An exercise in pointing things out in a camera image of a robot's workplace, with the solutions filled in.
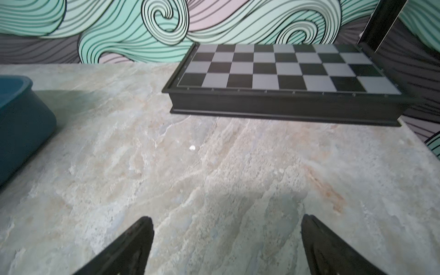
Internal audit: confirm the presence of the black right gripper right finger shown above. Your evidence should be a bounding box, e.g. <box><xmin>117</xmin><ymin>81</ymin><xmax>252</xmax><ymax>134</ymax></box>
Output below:
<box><xmin>301</xmin><ymin>214</ymin><xmax>385</xmax><ymax>275</ymax></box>

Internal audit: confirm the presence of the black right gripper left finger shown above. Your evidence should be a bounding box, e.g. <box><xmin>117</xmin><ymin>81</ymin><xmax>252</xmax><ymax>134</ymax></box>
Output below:
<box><xmin>75</xmin><ymin>216</ymin><xmax>154</xmax><ymax>275</ymax></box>

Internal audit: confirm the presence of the dark teal storage box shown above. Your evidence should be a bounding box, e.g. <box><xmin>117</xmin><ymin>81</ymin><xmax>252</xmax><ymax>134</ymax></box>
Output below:
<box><xmin>1</xmin><ymin>75</ymin><xmax>57</xmax><ymax>184</ymax></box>

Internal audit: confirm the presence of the black white chessboard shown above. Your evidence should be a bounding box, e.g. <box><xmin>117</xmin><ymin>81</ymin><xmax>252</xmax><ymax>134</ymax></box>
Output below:
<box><xmin>162</xmin><ymin>43</ymin><xmax>421</xmax><ymax>127</ymax></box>

